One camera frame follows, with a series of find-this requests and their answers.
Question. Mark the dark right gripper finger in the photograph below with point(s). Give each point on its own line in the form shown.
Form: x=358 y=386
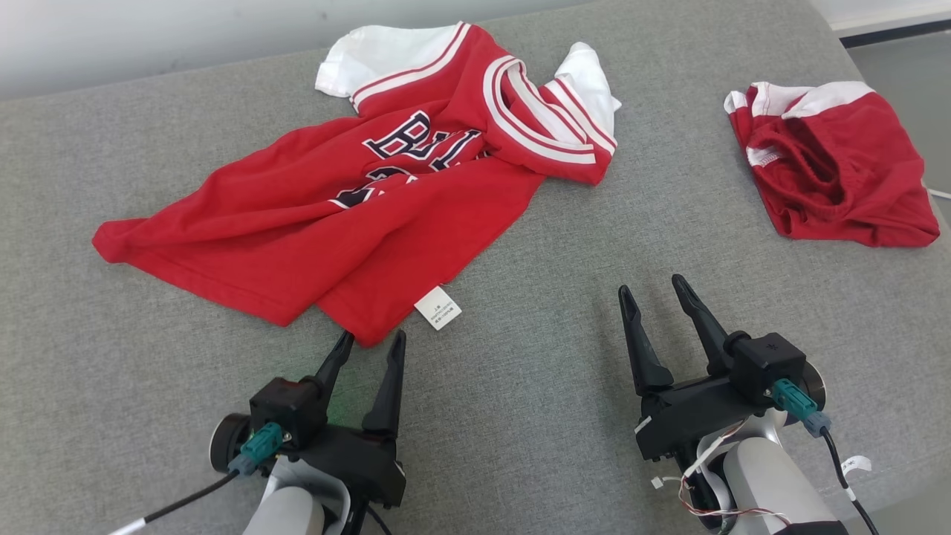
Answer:
x=643 y=342
x=702 y=319

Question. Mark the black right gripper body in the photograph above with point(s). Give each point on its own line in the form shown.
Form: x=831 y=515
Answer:
x=698 y=416

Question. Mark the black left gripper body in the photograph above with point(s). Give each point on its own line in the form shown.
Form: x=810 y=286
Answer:
x=356 y=464

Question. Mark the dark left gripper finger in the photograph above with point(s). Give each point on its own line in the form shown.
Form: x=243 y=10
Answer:
x=388 y=386
x=334 y=364

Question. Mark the red basketball jersey shirt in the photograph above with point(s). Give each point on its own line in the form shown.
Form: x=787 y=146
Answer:
x=334 y=208

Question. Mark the red shorts with white bands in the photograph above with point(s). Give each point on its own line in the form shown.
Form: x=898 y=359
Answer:
x=839 y=171

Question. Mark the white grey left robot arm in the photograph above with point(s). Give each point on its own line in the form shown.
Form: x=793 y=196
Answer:
x=297 y=505

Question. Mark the grey fabric sofa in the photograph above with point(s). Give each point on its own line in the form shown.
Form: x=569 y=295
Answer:
x=520 y=334

